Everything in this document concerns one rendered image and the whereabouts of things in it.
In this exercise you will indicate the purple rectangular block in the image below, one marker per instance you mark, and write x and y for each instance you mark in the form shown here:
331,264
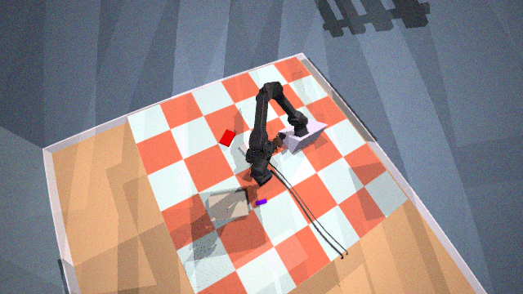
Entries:
258,202

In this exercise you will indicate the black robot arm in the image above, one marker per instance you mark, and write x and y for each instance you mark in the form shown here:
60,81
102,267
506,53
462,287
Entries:
260,147

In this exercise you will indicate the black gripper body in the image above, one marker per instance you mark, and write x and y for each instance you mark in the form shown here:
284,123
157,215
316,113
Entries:
260,177

